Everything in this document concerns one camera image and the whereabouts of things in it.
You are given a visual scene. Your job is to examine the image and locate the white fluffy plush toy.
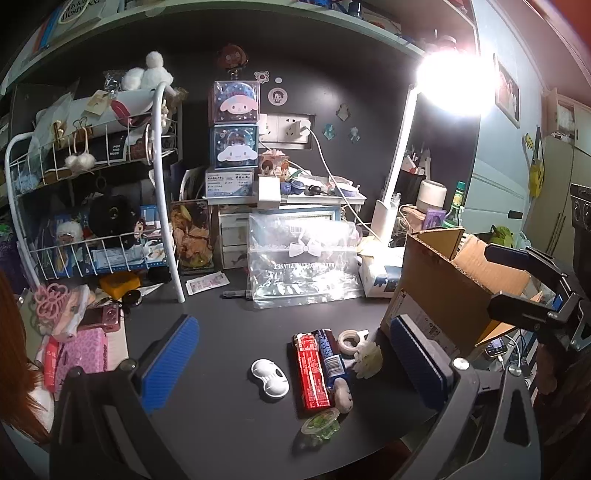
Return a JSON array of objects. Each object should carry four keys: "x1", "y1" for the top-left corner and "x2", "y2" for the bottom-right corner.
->
[{"x1": 121, "y1": 51, "x2": 178, "y2": 95}]

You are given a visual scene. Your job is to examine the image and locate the person's red hair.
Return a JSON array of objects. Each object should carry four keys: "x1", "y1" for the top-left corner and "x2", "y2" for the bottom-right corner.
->
[{"x1": 0, "y1": 270, "x2": 51, "y2": 444}]

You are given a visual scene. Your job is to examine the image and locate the beige wardrobe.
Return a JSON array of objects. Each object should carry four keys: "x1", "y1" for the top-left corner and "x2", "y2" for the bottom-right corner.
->
[{"x1": 538, "y1": 88, "x2": 591, "y2": 259}]

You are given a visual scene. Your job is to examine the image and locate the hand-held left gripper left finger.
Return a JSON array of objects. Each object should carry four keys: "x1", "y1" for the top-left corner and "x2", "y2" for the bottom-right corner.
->
[{"x1": 48, "y1": 315, "x2": 200, "y2": 480}]

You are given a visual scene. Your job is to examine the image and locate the white desk lamp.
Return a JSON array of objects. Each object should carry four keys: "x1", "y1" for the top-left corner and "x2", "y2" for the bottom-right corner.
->
[{"x1": 372, "y1": 51, "x2": 485, "y2": 243}]

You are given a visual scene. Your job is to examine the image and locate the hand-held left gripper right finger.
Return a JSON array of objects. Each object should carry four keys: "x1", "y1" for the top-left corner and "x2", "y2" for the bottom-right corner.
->
[{"x1": 390, "y1": 315, "x2": 543, "y2": 480}]

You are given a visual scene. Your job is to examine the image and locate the black pen holder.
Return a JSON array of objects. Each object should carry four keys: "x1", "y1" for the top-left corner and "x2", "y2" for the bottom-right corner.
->
[{"x1": 399, "y1": 157, "x2": 432, "y2": 206}]

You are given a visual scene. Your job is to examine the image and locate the white wire rack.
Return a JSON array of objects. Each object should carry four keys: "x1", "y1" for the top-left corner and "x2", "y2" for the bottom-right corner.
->
[{"x1": 4, "y1": 82, "x2": 186, "y2": 304}]

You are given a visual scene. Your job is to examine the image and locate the pink compact camera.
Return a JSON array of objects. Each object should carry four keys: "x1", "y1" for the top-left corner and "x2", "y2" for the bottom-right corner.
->
[{"x1": 81, "y1": 305, "x2": 122, "y2": 330}]

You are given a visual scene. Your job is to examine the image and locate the yellow box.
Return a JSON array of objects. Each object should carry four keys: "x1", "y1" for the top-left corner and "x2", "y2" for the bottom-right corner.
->
[{"x1": 99, "y1": 272, "x2": 141, "y2": 300}]

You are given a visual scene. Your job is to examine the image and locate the lined note paper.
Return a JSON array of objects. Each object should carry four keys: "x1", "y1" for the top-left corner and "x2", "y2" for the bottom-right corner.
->
[{"x1": 104, "y1": 323, "x2": 130, "y2": 370}]

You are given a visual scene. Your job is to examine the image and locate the white pompom hair tie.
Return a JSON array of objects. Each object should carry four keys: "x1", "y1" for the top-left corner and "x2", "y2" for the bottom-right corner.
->
[{"x1": 64, "y1": 121, "x2": 98, "y2": 172}]

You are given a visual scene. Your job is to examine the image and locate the brown mushroom spring toy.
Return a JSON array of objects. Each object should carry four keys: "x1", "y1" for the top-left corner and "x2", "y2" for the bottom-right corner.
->
[{"x1": 218, "y1": 44, "x2": 250, "y2": 81}]

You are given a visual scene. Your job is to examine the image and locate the green jelly cup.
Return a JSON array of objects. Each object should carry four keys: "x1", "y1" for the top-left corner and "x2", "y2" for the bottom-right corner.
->
[{"x1": 301, "y1": 410, "x2": 341, "y2": 439}]

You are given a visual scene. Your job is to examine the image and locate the green glass bottle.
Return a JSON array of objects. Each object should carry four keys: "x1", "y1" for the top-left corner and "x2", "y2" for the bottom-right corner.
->
[{"x1": 443, "y1": 181, "x2": 468, "y2": 230}]

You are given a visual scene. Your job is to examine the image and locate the red candy box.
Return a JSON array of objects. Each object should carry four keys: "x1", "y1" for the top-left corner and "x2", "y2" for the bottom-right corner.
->
[{"x1": 291, "y1": 333, "x2": 334, "y2": 411}]

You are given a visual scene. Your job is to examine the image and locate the pink leopard tissue pack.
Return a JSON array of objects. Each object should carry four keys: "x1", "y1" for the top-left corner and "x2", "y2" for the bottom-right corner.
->
[{"x1": 44, "y1": 329, "x2": 109, "y2": 393}]

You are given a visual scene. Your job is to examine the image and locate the wall power outlet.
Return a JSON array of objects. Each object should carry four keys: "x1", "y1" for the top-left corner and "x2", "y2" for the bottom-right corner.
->
[{"x1": 259, "y1": 113, "x2": 317, "y2": 148}]

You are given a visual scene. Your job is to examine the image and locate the white labelled box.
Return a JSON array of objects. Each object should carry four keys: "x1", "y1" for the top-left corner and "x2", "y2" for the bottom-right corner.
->
[{"x1": 204, "y1": 166, "x2": 254, "y2": 198}]

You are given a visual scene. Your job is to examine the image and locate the white tissue pack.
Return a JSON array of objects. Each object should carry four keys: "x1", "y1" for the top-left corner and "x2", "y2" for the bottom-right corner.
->
[{"x1": 359, "y1": 251, "x2": 404, "y2": 298}]

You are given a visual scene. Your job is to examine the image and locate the pink and white sachet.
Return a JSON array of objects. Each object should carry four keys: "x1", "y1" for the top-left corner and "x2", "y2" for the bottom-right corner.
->
[{"x1": 185, "y1": 272, "x2": 230, "y2": 296}]

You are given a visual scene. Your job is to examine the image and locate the clear acrylic picture stand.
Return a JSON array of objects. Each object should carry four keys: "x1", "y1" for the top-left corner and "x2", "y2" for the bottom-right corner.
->
[{"x1": 170, "y1": 199, "x2": 214, "y2": 271}]

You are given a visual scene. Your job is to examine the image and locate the white tape roll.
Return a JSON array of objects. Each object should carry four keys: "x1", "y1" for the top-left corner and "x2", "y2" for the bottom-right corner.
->
[{"x1": 338, "y1": 329, "x2": 370, "y2": 356}]

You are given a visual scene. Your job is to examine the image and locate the clear plastic zip bag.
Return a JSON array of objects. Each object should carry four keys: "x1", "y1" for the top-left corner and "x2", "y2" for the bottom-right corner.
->
[{"x1": 247, "y1": 212, "x2": 365, "y2": 309}]

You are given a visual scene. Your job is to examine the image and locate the pink knotted ornament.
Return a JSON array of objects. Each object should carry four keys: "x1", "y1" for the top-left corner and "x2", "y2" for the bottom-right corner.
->
[{"x1": 32, "y1": 282, "x2": 70, "y2": 317}]

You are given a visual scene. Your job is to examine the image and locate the white book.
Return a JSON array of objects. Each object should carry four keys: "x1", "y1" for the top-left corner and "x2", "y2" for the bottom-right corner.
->
[{"x1": 59, "y1": 0, "x2": 122, "y2": 23}]

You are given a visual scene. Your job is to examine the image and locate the small cartoon figure box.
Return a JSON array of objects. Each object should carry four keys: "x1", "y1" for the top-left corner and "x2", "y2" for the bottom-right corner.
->
[{"x1": 259, "y1": 150, "x2": 291, "y2": 178}]

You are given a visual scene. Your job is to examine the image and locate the blue character storage box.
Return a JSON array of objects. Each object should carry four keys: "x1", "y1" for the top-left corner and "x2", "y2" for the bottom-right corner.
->
[{"x1": 209, "y1": 124, "x2": 262, "y2": 168}]

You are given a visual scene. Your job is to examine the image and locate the white flower hair clip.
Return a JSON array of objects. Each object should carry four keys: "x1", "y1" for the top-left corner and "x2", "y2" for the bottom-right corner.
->
[{"x1": 355, "y1": 342, "x2": 384, "y2": 380}]

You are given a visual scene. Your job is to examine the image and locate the white drawer unit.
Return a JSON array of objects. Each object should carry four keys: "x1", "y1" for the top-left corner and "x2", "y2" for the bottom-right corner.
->
[{"x1": 205, "y1": 191, "x2": 368, "y2": 271}]

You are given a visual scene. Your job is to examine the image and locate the small white plush toy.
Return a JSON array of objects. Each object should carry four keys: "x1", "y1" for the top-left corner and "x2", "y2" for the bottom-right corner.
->
[{"x1": 331, "y1": 377, "x2": 355, "y2": 412}]

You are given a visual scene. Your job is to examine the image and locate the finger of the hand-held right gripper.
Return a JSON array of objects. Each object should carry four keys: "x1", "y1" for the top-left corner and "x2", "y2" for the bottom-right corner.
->
[
  {"x1": 488, "y1": 290, "x2": 588, "y2": 352},
  {"x1": 484, "y1": 244, "x2": 591, "y2": 302}
]

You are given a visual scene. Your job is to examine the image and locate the brown cardboard box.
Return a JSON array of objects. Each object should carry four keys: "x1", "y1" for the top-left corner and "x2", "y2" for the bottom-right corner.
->
[{"x1": 379, "y1": 227, "x2": 546, "y2": 363}]

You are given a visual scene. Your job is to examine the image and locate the pink character storage box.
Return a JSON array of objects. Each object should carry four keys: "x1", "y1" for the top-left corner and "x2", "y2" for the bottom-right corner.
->
[{"x1": 209, "y1": 80, "x2": 262, "y2": 125}]

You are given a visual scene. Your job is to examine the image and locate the white charger cable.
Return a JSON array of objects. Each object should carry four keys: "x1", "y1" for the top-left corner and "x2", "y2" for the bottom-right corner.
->
[{"x1": 307, "y1": 128, "x2": 382, "y2": 243}]

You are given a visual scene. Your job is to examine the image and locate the white mouse-shaped case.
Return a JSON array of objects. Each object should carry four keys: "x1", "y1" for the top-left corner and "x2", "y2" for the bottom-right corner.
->
[{"x1": 250, "y1": 359, "x2": 290, "y2": 398}]

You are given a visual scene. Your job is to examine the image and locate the black plush toy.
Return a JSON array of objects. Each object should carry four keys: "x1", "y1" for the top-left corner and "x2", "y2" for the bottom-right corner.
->
[{"x1": 88, "y1": 194, "x2": 141, "y2": 241}]

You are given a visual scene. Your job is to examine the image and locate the framed wall picture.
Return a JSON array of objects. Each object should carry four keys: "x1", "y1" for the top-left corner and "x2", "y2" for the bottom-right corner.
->
[{"x1": 493, "y1": 53, "x2": 522, "y2": 127}]

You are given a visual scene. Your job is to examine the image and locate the white humidifier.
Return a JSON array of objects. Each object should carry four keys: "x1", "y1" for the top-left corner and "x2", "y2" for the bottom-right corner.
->
[{"x1": 417, "y1": 179, "x2": 448, "y2": 214}]

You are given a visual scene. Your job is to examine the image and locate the blue candy roll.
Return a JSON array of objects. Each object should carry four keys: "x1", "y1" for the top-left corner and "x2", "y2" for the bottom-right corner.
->
[{"x1": 314, "y1": 329, "x2": 348, "y2": 381}]

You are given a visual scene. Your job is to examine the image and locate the pale green wall shelf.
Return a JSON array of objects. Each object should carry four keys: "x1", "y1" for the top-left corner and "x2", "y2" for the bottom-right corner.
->
[{"x1": 0, "y1": 0, "x2": 478, "y2": 93}]

